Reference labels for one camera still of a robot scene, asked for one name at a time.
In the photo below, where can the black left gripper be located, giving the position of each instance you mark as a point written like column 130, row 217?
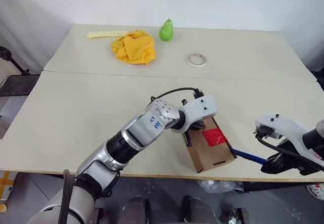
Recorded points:
column 198, row 126

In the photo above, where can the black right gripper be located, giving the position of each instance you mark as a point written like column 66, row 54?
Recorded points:
column 291, row 160

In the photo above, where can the blue pen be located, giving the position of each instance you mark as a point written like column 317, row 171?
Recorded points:
column 249, row 155

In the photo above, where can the brown cardboard box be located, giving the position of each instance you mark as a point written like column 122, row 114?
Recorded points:
column 210, row 155

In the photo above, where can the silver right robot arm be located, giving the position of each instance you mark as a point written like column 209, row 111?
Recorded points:
column 314, row 140

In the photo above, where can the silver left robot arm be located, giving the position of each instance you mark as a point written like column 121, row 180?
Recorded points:
column 141, row 130

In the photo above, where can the red crumpled object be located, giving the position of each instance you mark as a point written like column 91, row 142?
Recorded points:
column 213, row 137

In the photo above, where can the white red sneaker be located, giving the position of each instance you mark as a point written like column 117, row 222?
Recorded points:
column 316, row 190

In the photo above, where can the clear plastic bag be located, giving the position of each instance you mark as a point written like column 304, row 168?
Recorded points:
column 220, row 186

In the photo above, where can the dark rounded shape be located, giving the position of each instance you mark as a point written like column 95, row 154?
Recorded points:
column 136, row 210
column 198, row 210

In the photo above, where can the white tape roll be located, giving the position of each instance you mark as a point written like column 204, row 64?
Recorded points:
column 197, row 65

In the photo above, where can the black equipment piece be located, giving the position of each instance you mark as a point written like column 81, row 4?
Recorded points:
column 319, row 75

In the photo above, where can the crumpled yellow cloth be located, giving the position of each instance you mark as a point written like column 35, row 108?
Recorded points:
column 134, row 48

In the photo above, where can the green pear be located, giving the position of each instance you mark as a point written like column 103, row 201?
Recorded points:
column 166, row 32

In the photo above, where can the pale yellow strip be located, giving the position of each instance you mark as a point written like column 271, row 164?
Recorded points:
column 106, row 34

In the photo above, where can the black mesh seat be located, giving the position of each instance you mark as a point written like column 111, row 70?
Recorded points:
column 17, row 85

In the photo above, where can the black tripod stand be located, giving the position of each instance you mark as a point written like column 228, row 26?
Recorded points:
column 12, row 62

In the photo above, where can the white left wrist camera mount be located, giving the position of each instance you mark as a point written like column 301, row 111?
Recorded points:
column 200, row 109

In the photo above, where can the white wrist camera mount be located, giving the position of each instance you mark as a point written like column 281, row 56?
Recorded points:
column 200, row 109
column 288, row 128

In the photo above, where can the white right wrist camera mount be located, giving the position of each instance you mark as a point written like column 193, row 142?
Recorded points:
column 288, row 128

